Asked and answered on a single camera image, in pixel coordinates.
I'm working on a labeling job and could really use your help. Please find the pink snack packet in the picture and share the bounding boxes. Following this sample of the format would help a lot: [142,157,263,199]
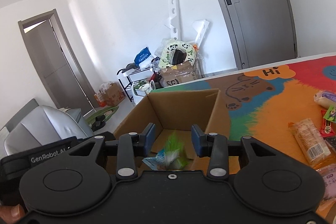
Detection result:
[316,164,336,201]

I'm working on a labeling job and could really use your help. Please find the short white foam piece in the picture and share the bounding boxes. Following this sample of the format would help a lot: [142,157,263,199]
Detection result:
[192,19,210,49]

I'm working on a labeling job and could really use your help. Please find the small orange cardboard box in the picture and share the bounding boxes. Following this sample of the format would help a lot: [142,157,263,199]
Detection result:
[94,82,125,107]

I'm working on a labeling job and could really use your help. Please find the person's left hand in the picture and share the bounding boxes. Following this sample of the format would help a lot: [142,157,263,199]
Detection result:
[0,203,28,224]

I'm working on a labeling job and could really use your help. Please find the small red snack packet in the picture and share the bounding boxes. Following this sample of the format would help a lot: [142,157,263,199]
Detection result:
[320,118,336,138]

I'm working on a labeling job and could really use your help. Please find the taped brown shipping box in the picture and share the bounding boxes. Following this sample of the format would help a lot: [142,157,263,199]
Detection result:
[159,61,200,88]

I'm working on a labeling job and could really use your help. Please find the white plastic bag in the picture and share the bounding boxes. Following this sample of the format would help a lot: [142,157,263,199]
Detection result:
[132,80,156,106]

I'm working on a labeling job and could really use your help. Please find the grey door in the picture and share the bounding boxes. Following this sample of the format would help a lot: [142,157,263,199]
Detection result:
[203,0,298,70]

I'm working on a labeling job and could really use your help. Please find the green cartoon floor rug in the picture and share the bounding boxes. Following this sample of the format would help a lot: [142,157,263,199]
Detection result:
[84,105,120,126]

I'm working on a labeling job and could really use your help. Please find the clear bread roll packet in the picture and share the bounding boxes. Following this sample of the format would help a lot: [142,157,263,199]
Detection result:
[314,90,336,109]

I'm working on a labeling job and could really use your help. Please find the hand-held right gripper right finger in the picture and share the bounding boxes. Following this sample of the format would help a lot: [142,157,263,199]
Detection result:
[191,124,282,180]

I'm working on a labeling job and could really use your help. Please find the black shoe rack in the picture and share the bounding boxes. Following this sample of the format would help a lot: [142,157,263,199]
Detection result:
[117,67,158,103]

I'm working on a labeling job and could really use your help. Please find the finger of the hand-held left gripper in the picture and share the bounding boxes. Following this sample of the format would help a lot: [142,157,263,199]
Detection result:
[99,132,116,141]

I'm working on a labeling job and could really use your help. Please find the light blue snack packet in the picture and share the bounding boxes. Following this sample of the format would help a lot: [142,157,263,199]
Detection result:
[142,149,168,171]

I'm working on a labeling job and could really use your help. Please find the colourful cartoon play mat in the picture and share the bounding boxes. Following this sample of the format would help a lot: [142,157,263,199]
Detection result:
[150,55,336,224]

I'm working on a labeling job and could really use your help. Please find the white perforated boards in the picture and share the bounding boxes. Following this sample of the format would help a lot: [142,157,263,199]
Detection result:
[164,0,182,41]

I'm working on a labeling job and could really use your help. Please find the long orange biscuit packet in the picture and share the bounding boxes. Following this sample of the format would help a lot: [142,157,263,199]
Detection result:
[288,118,332,168]

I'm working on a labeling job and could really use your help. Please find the green and white snack packet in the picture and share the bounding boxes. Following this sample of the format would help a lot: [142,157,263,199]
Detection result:
[157,130,195,171]

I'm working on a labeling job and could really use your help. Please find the blue plastic bag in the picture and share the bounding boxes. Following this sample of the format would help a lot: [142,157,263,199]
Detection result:
[134,47,154,65]

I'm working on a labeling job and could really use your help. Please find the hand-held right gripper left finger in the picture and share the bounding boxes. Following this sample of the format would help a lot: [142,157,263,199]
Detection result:
[69,123,156,180]

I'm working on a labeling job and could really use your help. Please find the panda print package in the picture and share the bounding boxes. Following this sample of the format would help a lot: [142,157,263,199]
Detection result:
[159,40,196,68]

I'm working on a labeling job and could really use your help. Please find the brown cardboard box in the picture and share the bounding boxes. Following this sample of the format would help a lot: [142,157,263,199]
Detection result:
[106,89,231,175]

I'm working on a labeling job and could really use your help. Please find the grey sofa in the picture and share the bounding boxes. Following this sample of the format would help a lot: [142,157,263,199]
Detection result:
[0,98,94,159]

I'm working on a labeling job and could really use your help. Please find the small green candy packet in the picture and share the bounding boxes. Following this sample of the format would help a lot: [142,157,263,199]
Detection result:
[321,105,336,123]

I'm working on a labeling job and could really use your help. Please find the open grey doorway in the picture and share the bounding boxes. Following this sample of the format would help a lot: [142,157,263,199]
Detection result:
[18,9,95,109]

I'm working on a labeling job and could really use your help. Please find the small dark snack packet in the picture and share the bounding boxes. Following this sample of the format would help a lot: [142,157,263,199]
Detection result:
[324,136,336,154]

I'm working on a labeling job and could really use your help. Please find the black slippers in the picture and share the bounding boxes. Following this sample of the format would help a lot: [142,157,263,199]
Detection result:
[92,115,107,131]

